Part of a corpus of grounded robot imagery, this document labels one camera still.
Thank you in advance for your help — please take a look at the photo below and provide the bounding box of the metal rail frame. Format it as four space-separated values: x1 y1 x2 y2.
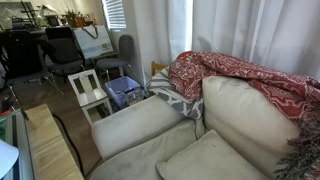
0 109 35 180

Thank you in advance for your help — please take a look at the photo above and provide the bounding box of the beige throw pillow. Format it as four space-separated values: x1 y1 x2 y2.
155 129 269 180

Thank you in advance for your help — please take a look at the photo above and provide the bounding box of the white window blind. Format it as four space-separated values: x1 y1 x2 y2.
101 0 128 32

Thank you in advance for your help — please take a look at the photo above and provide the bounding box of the black floor cable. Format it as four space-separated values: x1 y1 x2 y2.
51 113 86 178

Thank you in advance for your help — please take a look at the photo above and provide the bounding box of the beige fabric sofa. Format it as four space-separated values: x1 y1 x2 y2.
87 75 301 180

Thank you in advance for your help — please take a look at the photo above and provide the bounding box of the beige sofa back cushion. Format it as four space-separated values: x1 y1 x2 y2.
201 75 301 179

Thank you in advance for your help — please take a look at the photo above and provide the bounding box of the red patterned fringed blanket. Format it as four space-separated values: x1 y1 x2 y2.
168 51 320 180

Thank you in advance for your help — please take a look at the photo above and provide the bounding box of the red sequin hat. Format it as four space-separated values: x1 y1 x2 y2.
176 50 193 60

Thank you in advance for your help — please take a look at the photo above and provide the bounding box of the green potted plant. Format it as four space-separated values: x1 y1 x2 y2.
64 9 80 28

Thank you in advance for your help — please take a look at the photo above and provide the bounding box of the blue plastic storage bin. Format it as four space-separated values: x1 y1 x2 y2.
104 75 145 110

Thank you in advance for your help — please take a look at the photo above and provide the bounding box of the white rounded cover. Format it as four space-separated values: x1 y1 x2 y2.
0 139 20 180

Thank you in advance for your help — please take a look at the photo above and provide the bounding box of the black wire desk rack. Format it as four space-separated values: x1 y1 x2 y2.
10 1 40 32

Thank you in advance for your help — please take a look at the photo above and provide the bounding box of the light wooden table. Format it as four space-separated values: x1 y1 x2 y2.
24 103 85 180

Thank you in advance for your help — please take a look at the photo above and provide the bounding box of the grey upholstered chair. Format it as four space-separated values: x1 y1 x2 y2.
95 34 135 82

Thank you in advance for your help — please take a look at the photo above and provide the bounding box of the grey white patterned blanket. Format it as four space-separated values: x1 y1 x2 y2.
144 68 204 120

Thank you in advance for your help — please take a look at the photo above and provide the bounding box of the white sheer curtain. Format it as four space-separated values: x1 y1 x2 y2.
132 0 188 87
191 0 320 81

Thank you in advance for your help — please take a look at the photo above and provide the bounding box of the small white wooden stool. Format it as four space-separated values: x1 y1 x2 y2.
67 68 114 127

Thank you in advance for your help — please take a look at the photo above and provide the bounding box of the white tote bag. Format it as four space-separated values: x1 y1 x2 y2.
73 24 115 61

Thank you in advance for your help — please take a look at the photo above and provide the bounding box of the black office chair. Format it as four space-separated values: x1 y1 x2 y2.
44 26 86 77
0 30 64 98

